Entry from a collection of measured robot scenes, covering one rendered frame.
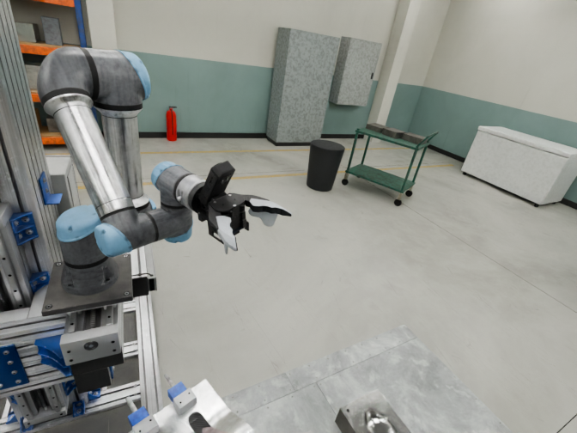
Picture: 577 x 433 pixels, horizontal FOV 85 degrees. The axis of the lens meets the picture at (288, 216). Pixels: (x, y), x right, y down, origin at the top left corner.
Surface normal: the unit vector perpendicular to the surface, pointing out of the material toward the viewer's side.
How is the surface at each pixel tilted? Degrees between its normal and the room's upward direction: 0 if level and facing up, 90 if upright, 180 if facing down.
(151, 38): 90
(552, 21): 90
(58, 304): 0
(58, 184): 90
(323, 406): 0
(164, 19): 90
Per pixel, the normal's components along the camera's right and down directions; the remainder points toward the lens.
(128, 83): 0.76, 0.41
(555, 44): -0.87, 0.11
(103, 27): 0.46, 0.49
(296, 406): 0.14, -0.86
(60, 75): 0.43, -0.18
